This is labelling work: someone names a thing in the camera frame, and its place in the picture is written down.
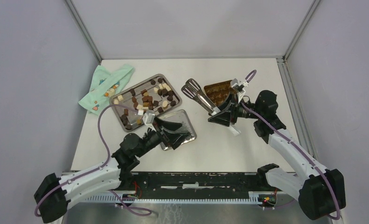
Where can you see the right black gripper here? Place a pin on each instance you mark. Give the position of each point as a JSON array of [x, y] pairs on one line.
[[224, 117]]

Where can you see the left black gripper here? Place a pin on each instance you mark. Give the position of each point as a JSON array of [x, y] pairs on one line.
[[172, 139]]

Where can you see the metal serving tongs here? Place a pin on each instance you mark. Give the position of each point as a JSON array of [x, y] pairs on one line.
[[192, 90]]

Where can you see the steel tray with rack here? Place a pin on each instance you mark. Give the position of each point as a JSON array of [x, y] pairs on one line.
[[155, 94]]

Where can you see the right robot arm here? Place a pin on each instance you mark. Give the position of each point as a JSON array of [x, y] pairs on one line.
[[319, 191]]

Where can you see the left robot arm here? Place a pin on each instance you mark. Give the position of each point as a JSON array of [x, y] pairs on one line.
[[56, 195]]

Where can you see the gold chocolate box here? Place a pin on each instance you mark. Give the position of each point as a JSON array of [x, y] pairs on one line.
[[218, 92]]

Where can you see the small square steel tray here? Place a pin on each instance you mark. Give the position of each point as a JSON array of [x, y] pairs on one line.
[[180, 116]]

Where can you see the green printed cloth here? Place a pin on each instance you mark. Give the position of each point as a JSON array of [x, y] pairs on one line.
[[104, 85]]

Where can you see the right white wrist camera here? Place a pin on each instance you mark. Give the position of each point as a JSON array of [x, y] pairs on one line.
[[239, 88]]

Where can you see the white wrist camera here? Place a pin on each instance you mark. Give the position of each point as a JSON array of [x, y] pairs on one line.
[[239, 88], [147, 117]]

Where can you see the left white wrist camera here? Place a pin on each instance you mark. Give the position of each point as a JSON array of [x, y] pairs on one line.
[[147, 117]]

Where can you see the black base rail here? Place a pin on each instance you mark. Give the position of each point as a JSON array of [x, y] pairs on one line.
[[182, 185]]

